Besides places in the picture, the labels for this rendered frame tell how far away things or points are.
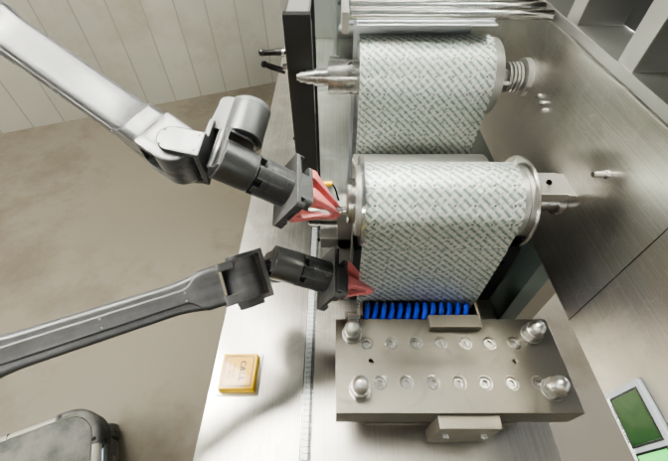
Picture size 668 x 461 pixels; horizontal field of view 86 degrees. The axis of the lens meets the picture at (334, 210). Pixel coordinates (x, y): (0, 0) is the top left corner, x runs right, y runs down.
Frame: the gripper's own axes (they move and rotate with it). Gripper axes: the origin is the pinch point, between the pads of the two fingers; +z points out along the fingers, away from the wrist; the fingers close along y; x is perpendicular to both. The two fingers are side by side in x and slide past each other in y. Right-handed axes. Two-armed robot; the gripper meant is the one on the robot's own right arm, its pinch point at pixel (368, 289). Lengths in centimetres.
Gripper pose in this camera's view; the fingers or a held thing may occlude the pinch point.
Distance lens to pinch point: 69.3
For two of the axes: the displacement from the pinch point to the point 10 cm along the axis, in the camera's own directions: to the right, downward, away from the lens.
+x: 4.9, -5.8, -6.5
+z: 8.7, 3.2, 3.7
